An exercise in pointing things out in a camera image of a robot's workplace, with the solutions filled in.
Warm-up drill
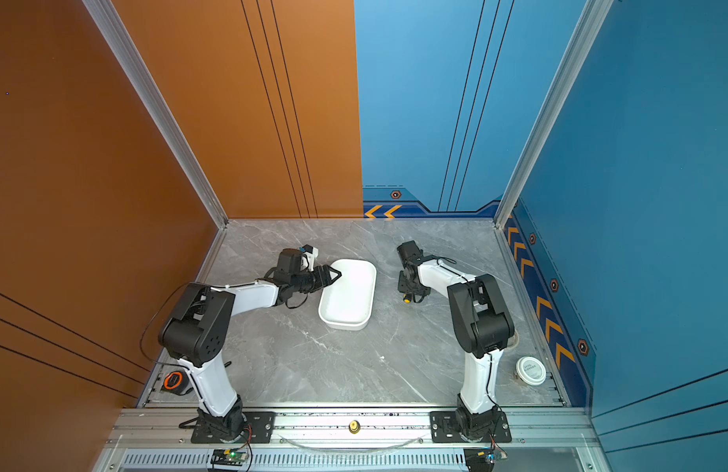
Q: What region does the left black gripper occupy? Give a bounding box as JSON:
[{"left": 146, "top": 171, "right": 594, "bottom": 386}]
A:
[{"left": 290, "top": 264, "right": 342, "bottom": 295}]

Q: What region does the white plastic bin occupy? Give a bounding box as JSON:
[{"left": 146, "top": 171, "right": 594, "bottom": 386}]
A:
[{"left": 318, "top": 259, "right": 377, "bottom": 332}]

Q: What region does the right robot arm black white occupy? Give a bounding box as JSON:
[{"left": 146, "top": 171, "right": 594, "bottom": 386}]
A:
[{"left": 397, "top": 241, "right": 516, "bottom": 444}]

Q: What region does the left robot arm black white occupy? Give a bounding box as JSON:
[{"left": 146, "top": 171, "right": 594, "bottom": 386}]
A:
[{"left": 159, "top": 245, "right": 342, "bottom": 444}]

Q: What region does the white round lid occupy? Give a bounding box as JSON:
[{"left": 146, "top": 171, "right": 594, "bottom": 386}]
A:
[{"left": 516, "top": 356, "right": 548, "bottom": 387}]

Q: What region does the right small circuit board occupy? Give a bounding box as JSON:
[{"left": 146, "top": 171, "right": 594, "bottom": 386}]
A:
[{"left": 464, "top": 448, "right": 508, "bottom": 472}]

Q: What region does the orange black tape measure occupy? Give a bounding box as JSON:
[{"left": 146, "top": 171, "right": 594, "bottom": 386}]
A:
[{"left": 161, "top": 370, "right": 193, "bottom": 396}]

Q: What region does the left green circuit board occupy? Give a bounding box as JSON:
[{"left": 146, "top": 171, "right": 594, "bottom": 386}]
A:
[{"left": 210, "top": 448, "right": 251, "bottom": 471}]

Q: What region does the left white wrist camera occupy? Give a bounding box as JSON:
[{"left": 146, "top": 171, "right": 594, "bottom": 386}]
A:
[{"left": 300, "top": 244, "right": 319, "bottom": 271}]

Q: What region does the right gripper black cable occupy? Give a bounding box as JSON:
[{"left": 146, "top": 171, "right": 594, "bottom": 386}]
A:
[{"left": 422, "top": 254, "right": 460, "bottom": 278}]

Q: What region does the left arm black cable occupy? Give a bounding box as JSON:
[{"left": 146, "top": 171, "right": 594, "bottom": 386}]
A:
[{"left": 139, "top": 281, "right": 191, "bottom": 362}]

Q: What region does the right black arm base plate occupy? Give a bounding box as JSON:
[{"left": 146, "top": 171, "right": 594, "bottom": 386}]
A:
[{"left": 429, "top": 409, "right": 513, "bottom": 444}]

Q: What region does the brass knob on rail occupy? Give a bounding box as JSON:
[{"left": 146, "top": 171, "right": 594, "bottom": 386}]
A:
[{"left": 348, "top": 420, "right": 361, "bottom": 434}]

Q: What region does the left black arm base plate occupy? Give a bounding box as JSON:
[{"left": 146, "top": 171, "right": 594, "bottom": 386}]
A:
[{"left": 181, "top": 410, "right": 277, "bottom": 444}]

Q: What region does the aluminium front rail frame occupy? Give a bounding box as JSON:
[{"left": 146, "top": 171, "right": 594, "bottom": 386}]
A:
[{"left": 93, "top": 403, "right": 610, "bottom": 471}]

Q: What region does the right aluminium corner post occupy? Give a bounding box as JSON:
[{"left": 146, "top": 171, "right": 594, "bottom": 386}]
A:
[{"left": 494, "top": 0, "right": 613, "bottom": 230}]

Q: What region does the aluminium corner post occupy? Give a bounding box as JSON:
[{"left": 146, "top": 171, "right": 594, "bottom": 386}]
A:
[
  {"left": 494, "top": 0, "right": 613, "bottom": 230},
  {"left": 83, "top": 0, "right": 229, "bottom": 230}
]

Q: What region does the left aluminium corner post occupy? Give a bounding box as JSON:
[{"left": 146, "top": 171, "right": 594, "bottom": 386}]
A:
[{"left": 83, "top": 0, "right": 229, "bottom": 230}]

